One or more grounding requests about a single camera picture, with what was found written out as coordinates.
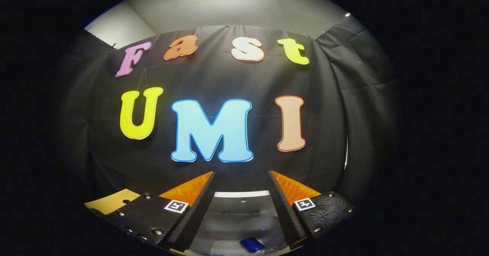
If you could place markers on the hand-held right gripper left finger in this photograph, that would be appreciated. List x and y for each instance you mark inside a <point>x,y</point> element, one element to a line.
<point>198,214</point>

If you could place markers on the wooden desktop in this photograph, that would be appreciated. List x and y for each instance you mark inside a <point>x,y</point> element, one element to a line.
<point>109,202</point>

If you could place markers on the white desktop garbage bin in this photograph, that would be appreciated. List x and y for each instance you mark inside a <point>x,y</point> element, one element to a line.
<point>237,221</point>

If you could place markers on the blue pop can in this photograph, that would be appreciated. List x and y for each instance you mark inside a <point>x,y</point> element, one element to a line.
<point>252,245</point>

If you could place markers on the black backdrop cloth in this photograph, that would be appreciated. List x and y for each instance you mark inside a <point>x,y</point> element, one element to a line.
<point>229,80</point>

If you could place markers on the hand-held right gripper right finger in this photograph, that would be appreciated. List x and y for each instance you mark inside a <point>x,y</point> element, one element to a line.
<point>284,210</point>

